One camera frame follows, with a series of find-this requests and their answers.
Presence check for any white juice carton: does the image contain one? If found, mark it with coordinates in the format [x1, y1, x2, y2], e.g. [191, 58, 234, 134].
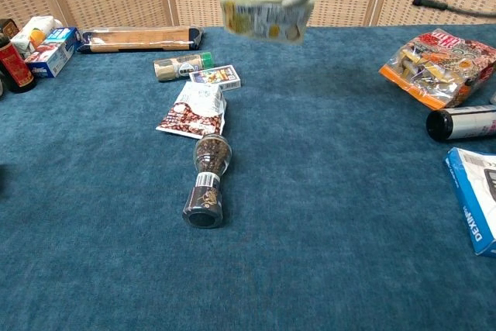
[10, 16, 64, 60]

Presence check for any glass pepper grinder bottle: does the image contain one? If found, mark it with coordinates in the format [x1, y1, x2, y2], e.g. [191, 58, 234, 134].
[181, 133, 233, 229]

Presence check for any spice shaker with green cap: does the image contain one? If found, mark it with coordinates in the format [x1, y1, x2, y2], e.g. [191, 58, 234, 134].
[153, 51, 215, 83]

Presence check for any white coffee bean bag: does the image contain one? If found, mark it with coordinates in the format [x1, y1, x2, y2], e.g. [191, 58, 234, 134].
[155, 81, 228, 140]

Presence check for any black and silver cylinder bottle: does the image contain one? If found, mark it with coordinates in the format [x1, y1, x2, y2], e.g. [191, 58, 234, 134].
[425, 105, 496, 142]

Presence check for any dark sauce bottle, red label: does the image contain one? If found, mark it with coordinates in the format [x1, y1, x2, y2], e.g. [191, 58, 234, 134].
[0, 32, 38, 95]

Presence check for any yellow white food packet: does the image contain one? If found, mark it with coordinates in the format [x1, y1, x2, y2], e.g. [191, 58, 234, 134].
[219, 0, 317, 44]

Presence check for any orange mixed snack bag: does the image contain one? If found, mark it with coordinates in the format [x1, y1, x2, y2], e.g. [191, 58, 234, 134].
[378, 28, 496, 111]

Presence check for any blue and white Dexin box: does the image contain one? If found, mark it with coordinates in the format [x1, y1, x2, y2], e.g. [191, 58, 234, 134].
[443, 147, 496, 257]

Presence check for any long wooden pack, dark wrap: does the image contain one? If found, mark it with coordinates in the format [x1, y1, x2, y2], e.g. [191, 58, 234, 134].
[76, 26, 205, 54]

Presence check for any brown square food tray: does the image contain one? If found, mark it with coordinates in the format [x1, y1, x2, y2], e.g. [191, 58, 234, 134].
[0, 19, 20, 40]

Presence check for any blue and white carton box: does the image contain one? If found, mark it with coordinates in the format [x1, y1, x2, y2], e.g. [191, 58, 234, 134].
[24, 27, 82, 79]

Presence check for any small card box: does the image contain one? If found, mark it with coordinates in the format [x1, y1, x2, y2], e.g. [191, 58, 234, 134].
[188, 66, 242, 92]

